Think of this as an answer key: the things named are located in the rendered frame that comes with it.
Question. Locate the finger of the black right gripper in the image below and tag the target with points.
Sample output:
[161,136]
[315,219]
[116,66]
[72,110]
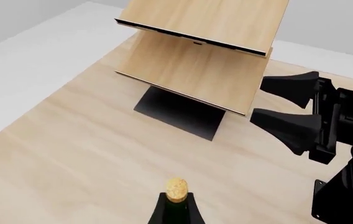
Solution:
[291,86]
[291,127]

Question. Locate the pale wooden cabinet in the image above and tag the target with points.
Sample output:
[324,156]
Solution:
[201,70]

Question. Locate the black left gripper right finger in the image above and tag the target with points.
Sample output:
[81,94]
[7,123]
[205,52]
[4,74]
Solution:
[197,213]

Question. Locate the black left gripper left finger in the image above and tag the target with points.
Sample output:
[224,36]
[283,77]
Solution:
[157,213]

